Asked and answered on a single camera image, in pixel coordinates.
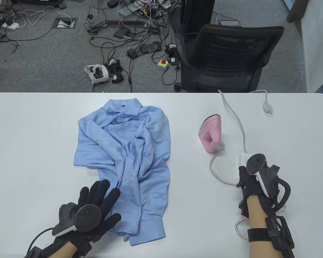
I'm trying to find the person's left hand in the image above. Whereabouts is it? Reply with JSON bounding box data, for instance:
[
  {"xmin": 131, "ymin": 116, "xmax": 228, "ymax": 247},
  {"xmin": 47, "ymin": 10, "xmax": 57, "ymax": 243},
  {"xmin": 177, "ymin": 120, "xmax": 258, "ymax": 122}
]
[{"xmin": 40, "ymin": 180, "xmax": 122, "ymax": 257}]

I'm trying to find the person's right hand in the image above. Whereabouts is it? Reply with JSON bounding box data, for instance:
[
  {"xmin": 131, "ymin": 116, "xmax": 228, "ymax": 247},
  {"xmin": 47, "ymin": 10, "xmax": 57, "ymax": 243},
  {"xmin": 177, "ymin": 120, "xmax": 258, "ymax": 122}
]
[{"xmin": 236, "ymin": 165, "xmax": 267, "ymax": 219}]

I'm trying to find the black and white controller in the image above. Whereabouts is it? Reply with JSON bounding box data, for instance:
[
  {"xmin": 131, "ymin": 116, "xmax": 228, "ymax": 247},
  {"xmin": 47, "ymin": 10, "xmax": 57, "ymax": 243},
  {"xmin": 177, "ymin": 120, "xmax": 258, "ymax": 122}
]
[
  {"xmin": 52, "ymin": 203, "xmax": 101, "ymax": 237},
  {"xmin": 246, "ymin": 153, "xmax": 292, "ymax": 210}
]

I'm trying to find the white braided iron cord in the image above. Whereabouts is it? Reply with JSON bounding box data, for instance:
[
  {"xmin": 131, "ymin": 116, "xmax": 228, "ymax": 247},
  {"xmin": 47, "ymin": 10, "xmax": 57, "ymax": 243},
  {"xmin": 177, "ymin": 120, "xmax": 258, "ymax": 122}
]
[{"xmin": 209, "ymin": 144, "xmax": 287, "ymax": 241}]

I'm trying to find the light blue long-sleeve shirt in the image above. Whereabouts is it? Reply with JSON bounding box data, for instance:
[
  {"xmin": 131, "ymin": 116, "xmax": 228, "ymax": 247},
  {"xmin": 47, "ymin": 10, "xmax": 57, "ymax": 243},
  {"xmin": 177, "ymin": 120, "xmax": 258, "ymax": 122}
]
[{"xmin": 73, "ymin": 98, "xmax": 171, "ymax": 246}]

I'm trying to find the pink electric iron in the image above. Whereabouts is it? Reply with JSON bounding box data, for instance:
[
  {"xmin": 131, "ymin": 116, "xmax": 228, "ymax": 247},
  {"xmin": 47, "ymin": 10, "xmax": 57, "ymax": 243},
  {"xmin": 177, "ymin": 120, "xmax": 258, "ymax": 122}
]
[{"xmin": 198, "ymin": 114, "xmax": 222, "ymax": 153}]

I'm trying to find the person's left forearm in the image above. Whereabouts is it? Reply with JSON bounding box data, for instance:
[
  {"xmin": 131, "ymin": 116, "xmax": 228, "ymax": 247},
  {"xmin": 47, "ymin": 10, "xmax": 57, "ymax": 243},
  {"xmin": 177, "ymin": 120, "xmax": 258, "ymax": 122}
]
[{"xmin": 47, "ymin": 240, "xmax": 78, "ymax": 258}]

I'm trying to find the white table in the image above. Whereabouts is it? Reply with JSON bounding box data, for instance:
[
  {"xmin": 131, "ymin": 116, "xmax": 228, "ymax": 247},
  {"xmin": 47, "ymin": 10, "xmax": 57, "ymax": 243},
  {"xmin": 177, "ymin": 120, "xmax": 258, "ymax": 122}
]
[{"xmin": 0, "ymin": 92, "xmax": 323, "ymax": 258}]

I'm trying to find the white VR headset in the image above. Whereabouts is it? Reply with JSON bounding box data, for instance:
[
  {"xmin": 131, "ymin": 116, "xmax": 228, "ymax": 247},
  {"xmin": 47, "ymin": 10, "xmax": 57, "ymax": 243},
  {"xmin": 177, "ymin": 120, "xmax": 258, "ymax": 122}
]
[{"xmin": 84, "ymin": 64, "xmax": 109, "ymax": 84}]

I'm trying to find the black mesh office chair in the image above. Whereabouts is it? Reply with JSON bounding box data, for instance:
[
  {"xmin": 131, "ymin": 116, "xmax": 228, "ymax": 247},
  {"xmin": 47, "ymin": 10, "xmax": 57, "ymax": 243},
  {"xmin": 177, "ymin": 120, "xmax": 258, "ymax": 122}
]
[{"xmin": 174, "ymin": 24, "xmax": 285, "ymax": 93}]

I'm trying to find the white black handheld scanner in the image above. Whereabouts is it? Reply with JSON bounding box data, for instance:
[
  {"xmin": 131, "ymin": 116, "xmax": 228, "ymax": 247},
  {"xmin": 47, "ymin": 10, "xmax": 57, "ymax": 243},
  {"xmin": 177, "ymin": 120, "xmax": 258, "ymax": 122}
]
[{"xmin": 166, "ymin": 44, "xmax": 180, "ymax": 66}]

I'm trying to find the white partition panel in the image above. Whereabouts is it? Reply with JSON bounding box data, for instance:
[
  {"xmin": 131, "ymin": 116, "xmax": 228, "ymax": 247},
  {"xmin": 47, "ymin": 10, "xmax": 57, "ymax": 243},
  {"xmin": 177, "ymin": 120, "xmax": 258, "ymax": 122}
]
[{"xmin": 301, "ymin": 0, "xmax": 323, "ymax": 93}]

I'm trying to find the grey desk leg base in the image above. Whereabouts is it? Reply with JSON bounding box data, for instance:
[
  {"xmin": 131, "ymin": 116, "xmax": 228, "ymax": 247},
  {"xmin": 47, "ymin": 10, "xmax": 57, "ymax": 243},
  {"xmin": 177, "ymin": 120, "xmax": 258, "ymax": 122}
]
[{"xmin": 87, "ymin": 13, "xmax": 149, "ymax": 29}]

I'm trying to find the grey floor socket box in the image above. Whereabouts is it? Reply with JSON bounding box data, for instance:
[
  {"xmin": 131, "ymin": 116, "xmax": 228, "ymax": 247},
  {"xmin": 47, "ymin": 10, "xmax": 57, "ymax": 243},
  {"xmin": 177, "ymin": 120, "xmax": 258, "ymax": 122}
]
[{"xmin": 53, "ymin": 18, "xmax": 78, "ymax": 29}]

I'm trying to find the black computer tower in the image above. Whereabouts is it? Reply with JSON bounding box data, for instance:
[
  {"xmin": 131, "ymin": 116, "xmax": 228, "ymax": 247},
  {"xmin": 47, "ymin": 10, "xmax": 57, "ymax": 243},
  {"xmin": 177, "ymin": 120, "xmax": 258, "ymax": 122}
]
[{"xmin": 180, "ymin": 0, "xmax": 215, "ymax": 37}]

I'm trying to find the dark grey panel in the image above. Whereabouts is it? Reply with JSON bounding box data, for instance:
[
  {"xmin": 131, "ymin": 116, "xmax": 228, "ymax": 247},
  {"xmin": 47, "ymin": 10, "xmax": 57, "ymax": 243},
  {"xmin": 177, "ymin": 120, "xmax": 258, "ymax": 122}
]
[{"xmin": 286, "ymin": 0, "xmax": 310, "ymax": 23}]

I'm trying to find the silver aluminium profile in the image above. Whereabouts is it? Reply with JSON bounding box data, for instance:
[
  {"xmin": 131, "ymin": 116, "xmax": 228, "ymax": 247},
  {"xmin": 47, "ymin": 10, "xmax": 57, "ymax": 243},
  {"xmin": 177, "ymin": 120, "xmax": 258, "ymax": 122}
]
[{"xmin": 118, "ymin": 5, "xmax": 144, "ymax": 20}]

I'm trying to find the black desk foot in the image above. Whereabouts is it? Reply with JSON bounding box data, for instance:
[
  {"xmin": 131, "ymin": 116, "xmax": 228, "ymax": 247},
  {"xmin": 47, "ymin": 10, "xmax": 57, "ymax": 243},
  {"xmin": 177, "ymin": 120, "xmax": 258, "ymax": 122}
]
[{"xmin": 11, "ymin": 0, "xmax": 68, "ymax": 10}]

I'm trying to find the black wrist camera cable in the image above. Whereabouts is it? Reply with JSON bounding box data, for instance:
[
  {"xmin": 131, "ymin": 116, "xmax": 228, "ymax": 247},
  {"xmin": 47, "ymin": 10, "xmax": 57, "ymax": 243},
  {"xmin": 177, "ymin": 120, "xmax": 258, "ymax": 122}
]
[{"xmin": 28, "ymin": 228, "xmax": 55, "ymax": 255}]

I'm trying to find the grey power strip cable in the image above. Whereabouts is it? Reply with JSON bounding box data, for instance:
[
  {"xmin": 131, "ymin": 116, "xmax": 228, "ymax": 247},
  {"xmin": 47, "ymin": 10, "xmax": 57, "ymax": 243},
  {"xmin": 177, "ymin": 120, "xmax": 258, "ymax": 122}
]
[{"xmin": 218, "ymin": 89, "xmax": 274, "ymax": 155}]

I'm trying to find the tangle of floor cables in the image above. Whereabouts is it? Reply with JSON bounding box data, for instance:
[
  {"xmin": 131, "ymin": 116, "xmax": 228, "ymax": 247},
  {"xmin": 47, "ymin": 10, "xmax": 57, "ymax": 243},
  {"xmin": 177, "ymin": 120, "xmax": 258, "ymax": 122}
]
[{"xmin": 0, "ymin": 0, "xmax": 182, "ymax": 93}]

